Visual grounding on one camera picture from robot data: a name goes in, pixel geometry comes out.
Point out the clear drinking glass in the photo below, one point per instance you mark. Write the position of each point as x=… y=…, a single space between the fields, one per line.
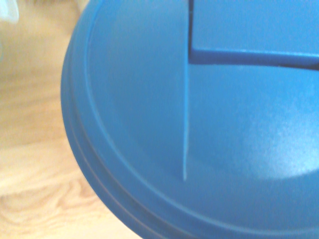
x=7 y=8

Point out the clear pitcher with blue lid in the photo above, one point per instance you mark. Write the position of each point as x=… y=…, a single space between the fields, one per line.
x=199 y=124

